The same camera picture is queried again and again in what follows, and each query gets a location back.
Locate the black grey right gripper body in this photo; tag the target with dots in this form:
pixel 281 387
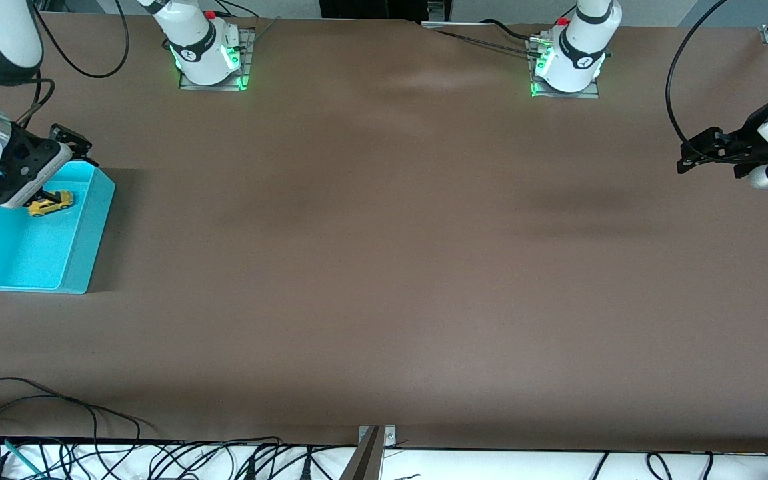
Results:
pixel 22 154

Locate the yellow beetle toy car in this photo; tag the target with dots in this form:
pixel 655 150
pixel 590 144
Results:
pixel 57 203

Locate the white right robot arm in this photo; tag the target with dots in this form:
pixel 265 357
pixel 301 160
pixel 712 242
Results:
pixel 194 40

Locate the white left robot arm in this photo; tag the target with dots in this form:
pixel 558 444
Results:
pixel 584 40

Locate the turquoise plastic bin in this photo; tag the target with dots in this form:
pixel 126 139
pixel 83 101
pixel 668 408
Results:
pixel 24 246

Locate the black equipment box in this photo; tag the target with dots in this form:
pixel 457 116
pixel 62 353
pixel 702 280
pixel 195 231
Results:
pixel 377 8

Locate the dark grey metal bar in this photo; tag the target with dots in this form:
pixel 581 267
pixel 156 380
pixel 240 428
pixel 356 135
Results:
pixel 364 463

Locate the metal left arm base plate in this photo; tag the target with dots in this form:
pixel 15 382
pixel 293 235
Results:
pixel 590 94

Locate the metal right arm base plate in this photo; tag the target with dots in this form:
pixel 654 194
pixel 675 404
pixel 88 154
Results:
pixel 247 60

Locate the metal edge bracket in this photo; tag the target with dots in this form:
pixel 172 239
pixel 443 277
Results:
pixel 389 436

